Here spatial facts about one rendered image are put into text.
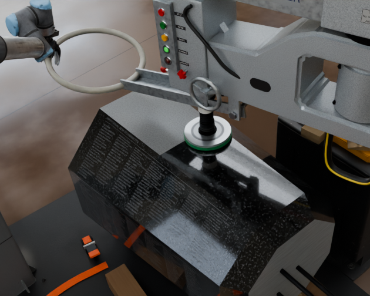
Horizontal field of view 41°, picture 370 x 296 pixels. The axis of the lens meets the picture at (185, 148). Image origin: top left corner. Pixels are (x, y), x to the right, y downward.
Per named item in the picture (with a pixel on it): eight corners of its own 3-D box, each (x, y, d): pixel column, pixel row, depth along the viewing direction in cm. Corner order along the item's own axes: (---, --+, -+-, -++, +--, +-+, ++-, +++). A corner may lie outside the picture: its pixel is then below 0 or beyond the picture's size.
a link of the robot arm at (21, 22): (21, 36, 211) (44, 24, 218) (4, 13, 209) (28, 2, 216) (16, 44, 219) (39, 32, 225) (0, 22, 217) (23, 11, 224)
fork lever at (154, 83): (265, 97, 202) (264, 87, 199) (240, 123, 191) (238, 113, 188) (144, 73, 243) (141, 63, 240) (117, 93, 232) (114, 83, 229)
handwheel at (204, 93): (234, 104, 191) (233, 71, 181) (219, 118, 185) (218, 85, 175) (202, 92, 198) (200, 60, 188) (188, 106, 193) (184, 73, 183)
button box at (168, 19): (181, 69, 193) (174, 0, 174) (177, 72, 192) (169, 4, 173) (165, 63, 197) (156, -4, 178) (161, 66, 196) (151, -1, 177)
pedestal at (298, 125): (336, 160, 327) (352, 66, 278) (426, 218, 286) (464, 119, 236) (264, 210, 301) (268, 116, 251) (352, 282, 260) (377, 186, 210)
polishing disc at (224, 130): (237, 122, 226) (237, 120, 226) (221, 152, 212) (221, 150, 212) (194, 113, 234) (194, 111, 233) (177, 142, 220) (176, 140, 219)
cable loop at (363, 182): (380, 189, 182) (397, 123, 161) (376, 195, 180) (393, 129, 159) (322, 166, 193) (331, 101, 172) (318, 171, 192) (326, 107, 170)
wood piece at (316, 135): (324, 115, 241) (325, 107, 238) (342, 123, 236) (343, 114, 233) (300, 135, 232) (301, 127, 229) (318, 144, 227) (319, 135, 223)
